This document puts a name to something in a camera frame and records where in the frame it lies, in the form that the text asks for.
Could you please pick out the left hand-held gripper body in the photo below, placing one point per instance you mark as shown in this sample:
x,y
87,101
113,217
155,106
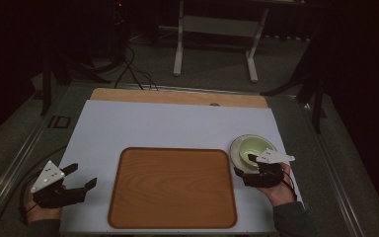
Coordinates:
x,y
51,191

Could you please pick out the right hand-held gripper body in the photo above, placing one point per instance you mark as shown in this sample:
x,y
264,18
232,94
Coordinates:
x,y
269,171

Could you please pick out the light green bowl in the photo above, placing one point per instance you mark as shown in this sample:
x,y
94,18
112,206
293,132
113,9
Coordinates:
x,y
257,148

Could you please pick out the pale green bowl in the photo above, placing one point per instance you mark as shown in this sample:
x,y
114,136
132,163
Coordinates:
x,y
237,154

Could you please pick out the person's left hand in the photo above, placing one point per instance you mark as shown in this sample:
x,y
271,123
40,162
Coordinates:
x,y
41,210

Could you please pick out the person's right hand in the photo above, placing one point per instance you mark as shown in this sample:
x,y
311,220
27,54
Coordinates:
x,y
281,192

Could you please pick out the wooden tray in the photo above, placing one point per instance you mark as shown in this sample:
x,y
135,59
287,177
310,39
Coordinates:
x,y
172,188

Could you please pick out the white table mat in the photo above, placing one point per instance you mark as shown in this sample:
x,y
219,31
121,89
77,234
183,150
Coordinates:
x,y
164,125

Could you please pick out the black tripod stand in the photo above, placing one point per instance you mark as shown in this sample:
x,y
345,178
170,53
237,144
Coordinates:
x,y
51,65
309,82

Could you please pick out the wooden table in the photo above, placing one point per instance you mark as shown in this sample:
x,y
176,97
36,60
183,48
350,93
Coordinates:
x,y
177,97

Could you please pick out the white metal stand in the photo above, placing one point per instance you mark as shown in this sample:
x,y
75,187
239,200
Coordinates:
x,y
217,29

